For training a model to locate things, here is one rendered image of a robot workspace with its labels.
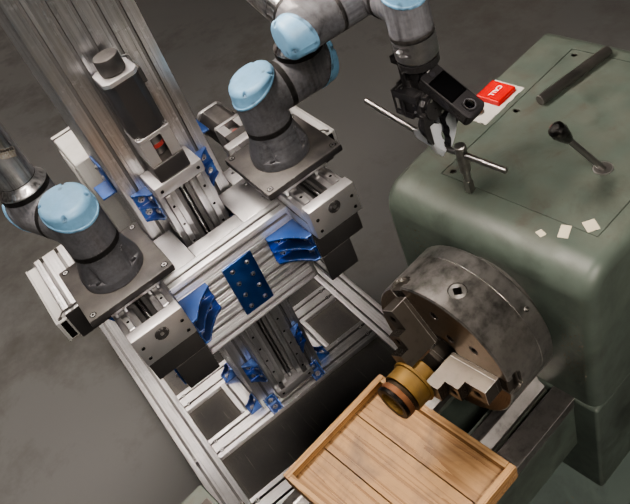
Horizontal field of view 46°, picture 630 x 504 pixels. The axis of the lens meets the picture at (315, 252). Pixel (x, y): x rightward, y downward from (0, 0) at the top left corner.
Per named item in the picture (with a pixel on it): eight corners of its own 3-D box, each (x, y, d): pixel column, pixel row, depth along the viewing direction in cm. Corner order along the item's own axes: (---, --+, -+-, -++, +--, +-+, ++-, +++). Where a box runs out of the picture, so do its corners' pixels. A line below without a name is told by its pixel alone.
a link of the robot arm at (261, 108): (235, 124, 182) (214, 78, 173) (280, 95, 185) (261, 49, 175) (258, 143, 173) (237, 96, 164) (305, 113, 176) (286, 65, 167)
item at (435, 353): (459, 353, 144) (447, 370, 155) (439, 336, 146) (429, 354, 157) (422, 393, 141) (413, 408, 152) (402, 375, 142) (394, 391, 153)
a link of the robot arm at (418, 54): (444, 24, 122) (412, 52, 119) (449, 48, 125) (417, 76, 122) (410, 16, 126) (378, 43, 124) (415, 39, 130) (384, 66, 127)
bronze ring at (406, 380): (400, 343, 140) (368, 378, 137) (438, 366, 133) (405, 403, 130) (412, 372, 146) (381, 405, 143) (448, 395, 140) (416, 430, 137)
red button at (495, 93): (493, 86, 164) (492, 79, 162) (516, 93, 160) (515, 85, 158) (476, 102, 162) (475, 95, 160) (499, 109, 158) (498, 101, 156)
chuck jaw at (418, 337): (436, 326, 144) (400, 280, 141) (450, 328, 139) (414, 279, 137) (398, 366, 140) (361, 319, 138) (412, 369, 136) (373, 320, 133)
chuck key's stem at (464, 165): (478, 189, 142) (468, 143, 134) (471, 196, 141) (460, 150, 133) (469, 185, 143) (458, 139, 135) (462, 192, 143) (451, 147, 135)
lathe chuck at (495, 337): (413, 315, 165) (405, 229, 139) (534, 401, 149) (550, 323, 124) (386, 342, 162) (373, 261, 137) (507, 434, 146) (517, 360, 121)
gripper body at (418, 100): (423, 92, 139) (410, 36, 130) (459, 104, 133) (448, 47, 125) (396, 117, 136) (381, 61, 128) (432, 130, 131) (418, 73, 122)
